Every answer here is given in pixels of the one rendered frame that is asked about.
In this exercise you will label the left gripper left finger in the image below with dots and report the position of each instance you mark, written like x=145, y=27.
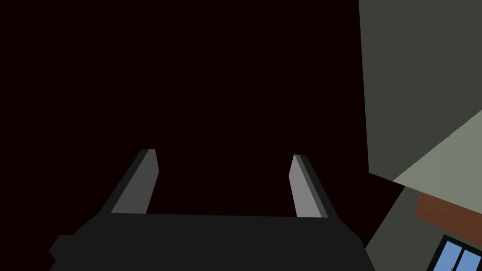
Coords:
x=137, y=186

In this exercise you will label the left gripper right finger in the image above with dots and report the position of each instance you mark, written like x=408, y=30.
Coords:
x=307, y=190

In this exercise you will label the blue window with black frame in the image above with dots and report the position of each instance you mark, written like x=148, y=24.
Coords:
x=457, y=258

